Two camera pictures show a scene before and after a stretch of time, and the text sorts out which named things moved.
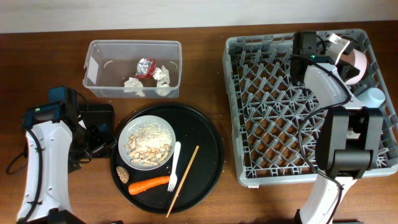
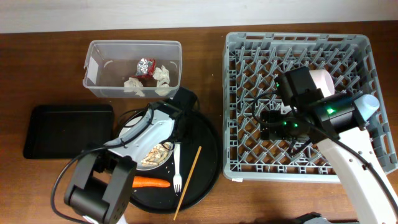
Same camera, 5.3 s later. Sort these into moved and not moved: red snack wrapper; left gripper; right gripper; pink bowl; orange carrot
Moved: right gripper; pink bowl; left gripper; orange carrot
Not moved: red snack wrapper
